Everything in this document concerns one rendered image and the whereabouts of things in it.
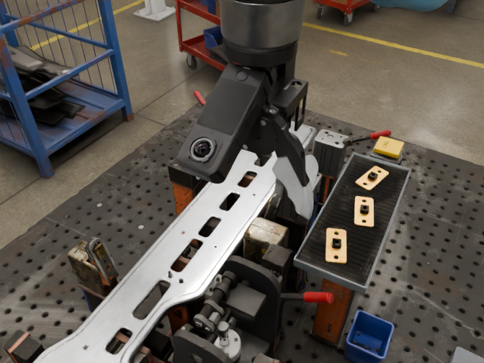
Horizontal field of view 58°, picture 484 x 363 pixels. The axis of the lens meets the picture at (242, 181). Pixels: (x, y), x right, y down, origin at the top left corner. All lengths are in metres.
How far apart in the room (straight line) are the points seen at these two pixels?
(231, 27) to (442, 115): 3.30
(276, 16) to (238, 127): 0.10
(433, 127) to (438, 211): 1.83
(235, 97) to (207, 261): 0.67
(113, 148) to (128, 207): 1.52
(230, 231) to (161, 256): 0.18
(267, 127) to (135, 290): 0.65
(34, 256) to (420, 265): 1.23
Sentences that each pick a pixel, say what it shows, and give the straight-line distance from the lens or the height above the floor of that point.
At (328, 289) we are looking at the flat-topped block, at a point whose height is 0.93.
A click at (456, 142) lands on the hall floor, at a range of 3.38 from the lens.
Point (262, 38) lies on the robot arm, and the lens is 0.39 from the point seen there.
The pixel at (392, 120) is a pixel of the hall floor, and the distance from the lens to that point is 3.45.
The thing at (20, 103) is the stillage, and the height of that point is 0.54.
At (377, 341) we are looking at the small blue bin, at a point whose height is 0.70.
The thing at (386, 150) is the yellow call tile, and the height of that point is 1.16.
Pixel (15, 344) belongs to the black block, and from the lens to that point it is 1.03.
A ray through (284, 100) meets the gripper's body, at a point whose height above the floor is 1.58.
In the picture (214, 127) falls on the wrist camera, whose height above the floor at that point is 1.58.
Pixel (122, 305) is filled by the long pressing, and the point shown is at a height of 1.00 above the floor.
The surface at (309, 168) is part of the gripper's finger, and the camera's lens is 0.50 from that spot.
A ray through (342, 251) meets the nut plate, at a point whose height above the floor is 1.16.
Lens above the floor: 1.81
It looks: 42 degrees down
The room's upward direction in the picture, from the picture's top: straight up
